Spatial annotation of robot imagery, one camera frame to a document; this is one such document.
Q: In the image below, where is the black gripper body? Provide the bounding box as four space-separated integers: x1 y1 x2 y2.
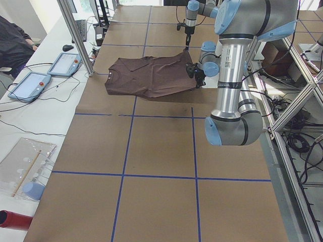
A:
185 34 191 50
194 69 206 88

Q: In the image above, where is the brown t-shirt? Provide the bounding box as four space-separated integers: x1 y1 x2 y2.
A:
105 50 197 98

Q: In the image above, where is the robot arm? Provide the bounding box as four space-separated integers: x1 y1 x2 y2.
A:
185 0 219 49
205 1 298 146

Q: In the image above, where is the person in black clothes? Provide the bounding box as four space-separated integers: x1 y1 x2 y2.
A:
1 16 38 78

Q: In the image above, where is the brown cardboard box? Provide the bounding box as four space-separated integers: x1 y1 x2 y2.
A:
262 40 293 77

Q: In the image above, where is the black power adapter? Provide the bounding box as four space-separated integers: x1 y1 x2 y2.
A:
94 26 104 46

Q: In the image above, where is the black keyboard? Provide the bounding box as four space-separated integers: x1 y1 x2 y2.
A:
75 20 87 42

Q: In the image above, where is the black computer mouse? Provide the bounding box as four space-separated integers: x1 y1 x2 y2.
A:
62 44 74 52

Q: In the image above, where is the far teach pendant tablet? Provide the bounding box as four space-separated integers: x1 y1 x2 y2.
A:
47 52 81 77

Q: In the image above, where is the teach pendant tablet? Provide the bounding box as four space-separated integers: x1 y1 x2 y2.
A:
47 52 81 77
8 72 51 103

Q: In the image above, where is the blue tape line lengthwise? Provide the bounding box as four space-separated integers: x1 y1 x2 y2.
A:
110 6 152 242

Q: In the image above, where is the near teach pendant tablet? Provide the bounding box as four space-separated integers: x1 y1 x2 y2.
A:
8 72 51 103

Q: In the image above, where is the blue tape line crosswise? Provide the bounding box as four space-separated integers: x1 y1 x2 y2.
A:
52 171 271 183

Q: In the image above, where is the wooden stick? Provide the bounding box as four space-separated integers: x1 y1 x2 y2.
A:
11 150 42 197

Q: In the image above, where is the clear plastic bag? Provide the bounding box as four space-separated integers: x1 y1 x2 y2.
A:
1 138 57 201

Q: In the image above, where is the blue plastic cup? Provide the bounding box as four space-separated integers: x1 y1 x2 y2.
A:
23 182 45 201

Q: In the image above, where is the red cylinder tube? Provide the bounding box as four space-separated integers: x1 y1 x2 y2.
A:
1 210 33 231

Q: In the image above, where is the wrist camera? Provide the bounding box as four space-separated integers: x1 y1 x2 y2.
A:
176 23 186 31
185 63 197 79

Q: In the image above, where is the aluminium frame post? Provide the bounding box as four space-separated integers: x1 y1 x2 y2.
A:
57 0 94 77

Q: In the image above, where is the aluminium frame rack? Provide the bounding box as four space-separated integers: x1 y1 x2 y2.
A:
262 37 322 241

